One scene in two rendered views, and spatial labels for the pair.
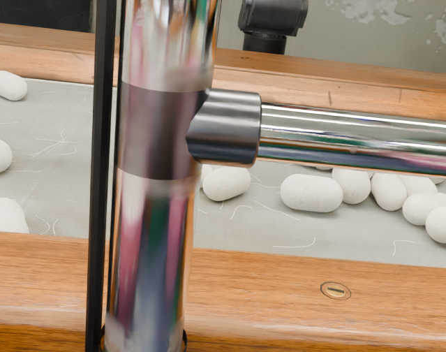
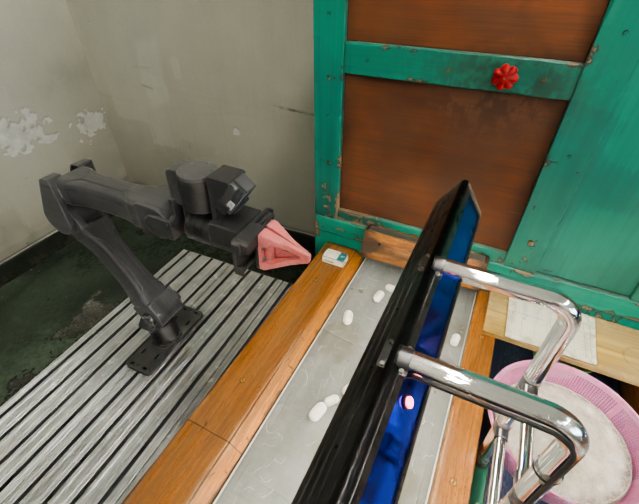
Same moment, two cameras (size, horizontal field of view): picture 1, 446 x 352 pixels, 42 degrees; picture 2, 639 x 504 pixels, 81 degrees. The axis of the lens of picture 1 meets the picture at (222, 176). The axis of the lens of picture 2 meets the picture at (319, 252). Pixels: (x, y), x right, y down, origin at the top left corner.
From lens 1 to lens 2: 0.64 m
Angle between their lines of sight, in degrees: 51
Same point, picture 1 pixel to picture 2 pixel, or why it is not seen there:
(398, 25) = (54, 141)
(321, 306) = (459, 490)
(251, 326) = not seen: outside the picture
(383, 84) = (295, 340)
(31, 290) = not seen: outside the picture
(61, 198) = not seen: outside the picture
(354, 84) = (290, 351)
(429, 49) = (85, 145)
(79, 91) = (237, 486)
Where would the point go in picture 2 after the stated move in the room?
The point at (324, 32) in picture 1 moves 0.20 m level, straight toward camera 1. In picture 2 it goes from (3, 176) to (18, 189)
